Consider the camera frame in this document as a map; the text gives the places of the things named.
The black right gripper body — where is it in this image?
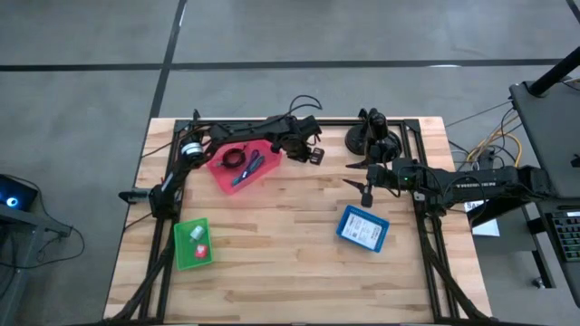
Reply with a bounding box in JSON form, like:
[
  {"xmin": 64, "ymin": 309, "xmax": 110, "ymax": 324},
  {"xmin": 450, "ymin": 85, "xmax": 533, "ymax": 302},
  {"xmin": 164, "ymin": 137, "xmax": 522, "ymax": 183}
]
[{"xmin": 361, "ymin": 149, "xmax": 400, "ymax": 208}]

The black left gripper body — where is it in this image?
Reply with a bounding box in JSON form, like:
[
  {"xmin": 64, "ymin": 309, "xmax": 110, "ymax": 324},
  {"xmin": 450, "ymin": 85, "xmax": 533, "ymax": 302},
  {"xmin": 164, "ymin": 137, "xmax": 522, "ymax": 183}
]
[{"xmin": 274, "ymin": 130, "xmax": 326, "ymax": 167}]

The purple cable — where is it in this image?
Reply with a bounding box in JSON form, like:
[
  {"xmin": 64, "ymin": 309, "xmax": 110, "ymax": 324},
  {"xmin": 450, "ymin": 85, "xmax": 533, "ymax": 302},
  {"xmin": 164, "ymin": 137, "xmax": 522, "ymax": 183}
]
[{"xmin": 239, "ymin": 149, "xmax": 266, "ymax": 180}]

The teal braided cable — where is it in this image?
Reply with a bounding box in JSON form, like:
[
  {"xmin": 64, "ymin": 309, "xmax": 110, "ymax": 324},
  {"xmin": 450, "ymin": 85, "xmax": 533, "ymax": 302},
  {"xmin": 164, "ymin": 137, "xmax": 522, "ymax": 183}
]
[{"xmin": 231, "ymin": 160, "xmax": 266, "ymax": 187}]

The pink plastic bin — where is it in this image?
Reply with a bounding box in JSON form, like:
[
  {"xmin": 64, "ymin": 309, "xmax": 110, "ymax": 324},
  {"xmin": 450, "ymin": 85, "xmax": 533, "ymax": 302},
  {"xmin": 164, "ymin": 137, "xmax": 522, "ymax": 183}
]
[{"xmin": 206, "ymin": 139, "xmax": 284, "ymax": 196}]

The blue plastic bin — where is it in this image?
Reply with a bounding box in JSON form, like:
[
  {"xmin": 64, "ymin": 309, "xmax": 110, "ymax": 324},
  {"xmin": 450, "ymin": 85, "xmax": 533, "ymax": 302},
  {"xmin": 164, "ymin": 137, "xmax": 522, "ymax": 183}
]
[{"xmin": 335, "ymin": 204, "xmax": 391, "ymax": 254}]

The green plastic bin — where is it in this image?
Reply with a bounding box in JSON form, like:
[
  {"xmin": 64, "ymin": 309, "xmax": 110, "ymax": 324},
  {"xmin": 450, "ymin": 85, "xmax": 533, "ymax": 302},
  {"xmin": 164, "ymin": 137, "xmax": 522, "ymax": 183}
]
[{"xmin": 173, "ymin": 216, "xmax": 215, "ymax": 272}]

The white paper sheet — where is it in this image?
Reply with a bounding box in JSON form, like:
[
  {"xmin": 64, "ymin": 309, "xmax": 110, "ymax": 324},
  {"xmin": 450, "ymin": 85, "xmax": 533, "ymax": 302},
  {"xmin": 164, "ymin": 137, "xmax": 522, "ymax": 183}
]
[{"xmin": 464, "ymin": 198, "xmax": 502, "ymax": 238}]

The grey desk top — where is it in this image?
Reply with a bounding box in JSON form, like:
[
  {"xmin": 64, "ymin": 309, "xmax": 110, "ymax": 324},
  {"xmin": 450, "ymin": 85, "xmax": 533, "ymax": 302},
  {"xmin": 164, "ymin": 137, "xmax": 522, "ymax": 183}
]
[{"xmin": 509, "ymin": 79, "xmax": 580, "ymax": 200}]

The black keyboard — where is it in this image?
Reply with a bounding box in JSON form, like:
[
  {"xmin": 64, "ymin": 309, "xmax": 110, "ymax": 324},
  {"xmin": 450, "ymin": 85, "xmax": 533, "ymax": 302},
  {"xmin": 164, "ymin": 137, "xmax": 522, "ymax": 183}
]
[{"xmin": 546, "ymin": 210, "xmax": 580, "ymax": 264}]

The black pole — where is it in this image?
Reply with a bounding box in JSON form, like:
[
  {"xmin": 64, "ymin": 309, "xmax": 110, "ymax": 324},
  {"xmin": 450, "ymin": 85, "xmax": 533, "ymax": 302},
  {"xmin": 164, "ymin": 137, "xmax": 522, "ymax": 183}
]
[{"xmin": 528, "ymin": 44, "xmax": 580, "ymax": 97}]

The black equipment stand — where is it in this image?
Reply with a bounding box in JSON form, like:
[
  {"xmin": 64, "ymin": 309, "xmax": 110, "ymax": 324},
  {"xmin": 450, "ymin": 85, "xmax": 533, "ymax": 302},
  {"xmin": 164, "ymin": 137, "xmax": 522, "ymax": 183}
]
[{"xmin": 0, "ymin": 207, "xmax": 73, "ymax": 326}]

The black device with blue light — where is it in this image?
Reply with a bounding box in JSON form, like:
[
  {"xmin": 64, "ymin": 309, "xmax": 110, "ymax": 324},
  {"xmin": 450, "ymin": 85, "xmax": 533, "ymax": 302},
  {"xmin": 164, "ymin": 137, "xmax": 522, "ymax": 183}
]
[{"xmin": 0, "ymin": 174, "xmax": 40, "ymax": 212}]

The black aluminium table frame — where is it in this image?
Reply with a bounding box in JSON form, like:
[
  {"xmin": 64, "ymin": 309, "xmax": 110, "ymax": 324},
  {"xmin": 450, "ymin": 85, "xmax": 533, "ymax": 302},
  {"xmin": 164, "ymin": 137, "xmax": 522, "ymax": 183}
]
[{"xmin": 106, "ymin": 108, "xmax": 495, "ymax": 325}]

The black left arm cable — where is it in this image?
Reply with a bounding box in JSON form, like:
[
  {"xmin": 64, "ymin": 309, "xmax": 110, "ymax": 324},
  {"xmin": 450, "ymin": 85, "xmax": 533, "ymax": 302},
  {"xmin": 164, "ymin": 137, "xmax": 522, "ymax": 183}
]
[{"xmin": 287, "ymin": 94, "xmax": 324, "ymax": 119}]

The black desk leg frame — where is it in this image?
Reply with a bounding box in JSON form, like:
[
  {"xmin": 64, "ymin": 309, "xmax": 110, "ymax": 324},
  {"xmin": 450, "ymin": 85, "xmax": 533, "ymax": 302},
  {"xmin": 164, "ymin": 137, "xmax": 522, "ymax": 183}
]
[{"xmin": 466, "ymin": 174, "xmax": 580, "ymax": 309}]

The yellow cable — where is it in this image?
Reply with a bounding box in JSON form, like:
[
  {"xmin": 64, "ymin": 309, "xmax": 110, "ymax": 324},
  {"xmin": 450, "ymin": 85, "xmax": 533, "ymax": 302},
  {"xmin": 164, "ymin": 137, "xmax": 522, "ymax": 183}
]
[{"xmin": 466, "ymin": 130, "xmax": 525, "ymax": 169}]

